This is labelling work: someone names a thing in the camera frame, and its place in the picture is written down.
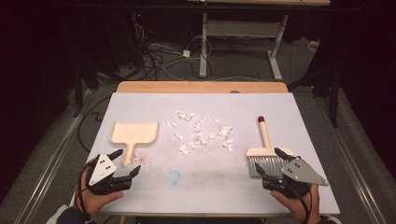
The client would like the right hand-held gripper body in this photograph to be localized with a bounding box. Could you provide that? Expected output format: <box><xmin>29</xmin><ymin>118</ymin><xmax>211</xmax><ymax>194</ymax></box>
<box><xmin>262</xmin><ymin>157</ymin><xmax>330</xmax><ymax>200</ymax></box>

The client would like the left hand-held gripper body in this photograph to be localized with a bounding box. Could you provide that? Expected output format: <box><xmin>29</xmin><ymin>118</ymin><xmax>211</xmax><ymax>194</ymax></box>
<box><xmin>84</xmin><ymin>152</ymin><xmax>134</xmax><ymax>196</ymax></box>

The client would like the cream brush with red tip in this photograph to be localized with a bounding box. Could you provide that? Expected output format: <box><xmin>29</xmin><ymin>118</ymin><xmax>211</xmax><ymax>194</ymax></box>
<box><xmin>246</xmin><ymin>115</ymin><xmax>295</xmax><ymax>179</ymax></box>

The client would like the cream plastic dustpan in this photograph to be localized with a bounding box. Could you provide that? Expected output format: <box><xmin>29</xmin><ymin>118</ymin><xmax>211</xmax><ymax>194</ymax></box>
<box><xmin>108</xmin><ymin>121</ymin><xmax>159</xmax><ymax>167</ymax></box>

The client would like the pile of white paper scraps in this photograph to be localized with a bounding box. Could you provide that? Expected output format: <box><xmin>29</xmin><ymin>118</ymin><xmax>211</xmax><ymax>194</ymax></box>
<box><xmin>164</xmin><ymin>110</ymin><xmax>235</xmax><ymax>157</ymax></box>

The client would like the person's left hand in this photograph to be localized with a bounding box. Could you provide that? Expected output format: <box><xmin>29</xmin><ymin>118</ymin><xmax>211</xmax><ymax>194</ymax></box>
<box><xmin>75</xmin><ymin>167</ymin><xmax>124</xmax><ymax>217</ymax></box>

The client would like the person's right hand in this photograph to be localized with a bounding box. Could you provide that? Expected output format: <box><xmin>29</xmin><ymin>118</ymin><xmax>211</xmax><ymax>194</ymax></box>
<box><xmin>270</xmin><ymin>183</ymin><xmax>321</xmax><ymax>224</ymax></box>

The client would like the white board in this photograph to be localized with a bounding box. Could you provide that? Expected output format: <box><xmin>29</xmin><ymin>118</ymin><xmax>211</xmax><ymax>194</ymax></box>
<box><xmin>73</xmin><ymin>91</ymin><xmax>341</xmax><ymax>216</ymax></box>

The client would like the black metal stand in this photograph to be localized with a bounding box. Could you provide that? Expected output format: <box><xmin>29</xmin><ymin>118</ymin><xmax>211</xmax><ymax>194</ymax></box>
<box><xmin>288</xmin><ymin>68</ymin><xmax>341</xmax><ymax>129</ymax></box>

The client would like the white metal desk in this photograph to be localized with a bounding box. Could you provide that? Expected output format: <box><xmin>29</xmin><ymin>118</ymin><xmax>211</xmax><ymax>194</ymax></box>
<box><xmin>186</xmin><ymin>0</ymin><xmax>332</xmax><ymax>82</ymax></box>

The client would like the left hand-held gripper black cable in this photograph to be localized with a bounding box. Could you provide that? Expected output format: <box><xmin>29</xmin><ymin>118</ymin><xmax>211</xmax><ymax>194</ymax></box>
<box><xmin>76</xmin><ymin>158</ymin><xmax>97</xmax><ymax>218</ymax></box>

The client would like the hand-held gripper black cable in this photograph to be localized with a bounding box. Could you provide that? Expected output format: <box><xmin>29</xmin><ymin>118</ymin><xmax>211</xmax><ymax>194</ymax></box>
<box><xmin>76</xmin><ymin>158</ymin><xmax>97</xmax><ymax>218</ymax></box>
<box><xmin>288</xmin><ymin>185</ymin><xmax>312</xmax><ymax>223</ymax></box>

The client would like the right hand-held gripper black cable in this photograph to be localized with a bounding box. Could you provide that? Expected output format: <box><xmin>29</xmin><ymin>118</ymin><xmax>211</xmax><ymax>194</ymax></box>
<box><xmin>288</xmin><ymin>185</ymin><xmax>312</xmax><ymax>223</ymax></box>

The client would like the black floor cable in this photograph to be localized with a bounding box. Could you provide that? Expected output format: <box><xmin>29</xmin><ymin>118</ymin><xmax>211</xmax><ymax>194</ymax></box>
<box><xmin>77</xmin><ymin>94</ymin><xmax>111</xmax><ymax>153</ymax></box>

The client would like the aluminium floor rail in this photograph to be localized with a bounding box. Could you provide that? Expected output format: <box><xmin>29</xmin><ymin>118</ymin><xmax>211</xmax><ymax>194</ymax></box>
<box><xmin>13</xmin><ymin>90</ymin><xmax>94</xmax><ymax>224</ymax></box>
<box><xmin>314</xmin><ymin>96</ymin><xmax>387</xmax><ymax>224</ymax></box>

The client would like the tangle of floor cables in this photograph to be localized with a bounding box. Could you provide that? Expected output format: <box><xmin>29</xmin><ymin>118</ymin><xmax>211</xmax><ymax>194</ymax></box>
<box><xmin>129</xmin><ymin>21</ymin><xmax>216</xmax><ymax>82</ymax></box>

